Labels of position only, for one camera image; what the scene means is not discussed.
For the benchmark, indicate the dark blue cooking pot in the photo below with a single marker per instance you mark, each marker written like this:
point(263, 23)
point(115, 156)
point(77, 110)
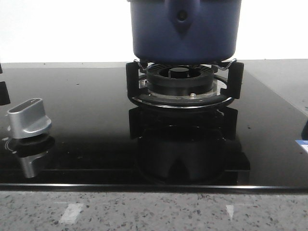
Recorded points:
point(184, 31)

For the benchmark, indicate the right burner with pot support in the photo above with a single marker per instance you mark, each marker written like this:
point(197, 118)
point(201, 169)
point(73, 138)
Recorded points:
point(184, 87)

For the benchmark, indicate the black glass gas cooktop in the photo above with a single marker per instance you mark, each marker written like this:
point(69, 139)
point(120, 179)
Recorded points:
point(100, 141)

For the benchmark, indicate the silver right stove knob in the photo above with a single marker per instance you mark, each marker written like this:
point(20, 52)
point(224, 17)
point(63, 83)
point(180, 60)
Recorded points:
point(28, 119)

